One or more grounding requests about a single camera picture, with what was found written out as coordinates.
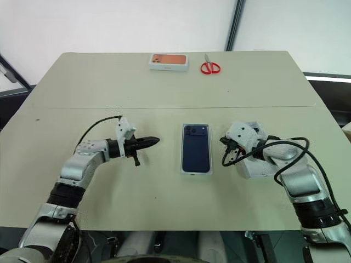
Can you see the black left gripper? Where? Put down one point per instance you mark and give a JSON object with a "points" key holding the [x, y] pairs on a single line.
{"points": [[129, 149]]}

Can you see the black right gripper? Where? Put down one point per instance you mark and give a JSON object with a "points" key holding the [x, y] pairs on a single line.
{"points": [[227, 142]]}

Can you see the white box lid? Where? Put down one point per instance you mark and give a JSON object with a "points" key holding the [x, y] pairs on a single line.
{"points": [[255, 171]]}

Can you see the dark blue smartphone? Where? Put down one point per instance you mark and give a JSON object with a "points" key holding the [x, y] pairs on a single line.
{"points": [[195, 153], [196, 174]]}

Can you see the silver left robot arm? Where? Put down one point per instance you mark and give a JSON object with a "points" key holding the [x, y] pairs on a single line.
{"points": [[79, 161]]}

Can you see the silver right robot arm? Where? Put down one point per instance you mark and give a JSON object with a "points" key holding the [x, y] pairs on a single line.
{"points": [[301, 180]]}

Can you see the closed orange-print phone box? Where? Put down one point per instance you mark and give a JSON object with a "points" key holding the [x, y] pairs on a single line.
{"points": [[170, 59]]}

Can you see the dark side furniture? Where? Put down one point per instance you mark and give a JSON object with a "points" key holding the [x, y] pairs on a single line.
{"points": [[331, 96]]}

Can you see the dark rounded robot torso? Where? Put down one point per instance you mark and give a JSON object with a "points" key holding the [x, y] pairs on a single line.
{"points": [[164, 259]]}

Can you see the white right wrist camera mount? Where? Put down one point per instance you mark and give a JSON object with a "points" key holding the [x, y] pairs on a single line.
{"points": [[242, 134]]}

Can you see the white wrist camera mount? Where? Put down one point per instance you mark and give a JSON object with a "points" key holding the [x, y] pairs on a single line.
{"points": [[242, 134], [124, 128]]}

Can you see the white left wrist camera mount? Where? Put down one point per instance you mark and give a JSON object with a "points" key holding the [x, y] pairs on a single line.
{"points": [[124, 128]]}

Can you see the black metal bracket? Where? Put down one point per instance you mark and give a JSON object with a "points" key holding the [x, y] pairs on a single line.
{"points": [[263, 246]]}

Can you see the dark vertical post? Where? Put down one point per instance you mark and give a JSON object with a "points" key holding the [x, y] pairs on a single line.
{"points": [[235, 24]]}

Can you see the dark slanted frame bar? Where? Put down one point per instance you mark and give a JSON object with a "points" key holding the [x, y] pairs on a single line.
{"points": [[13, 72]]}

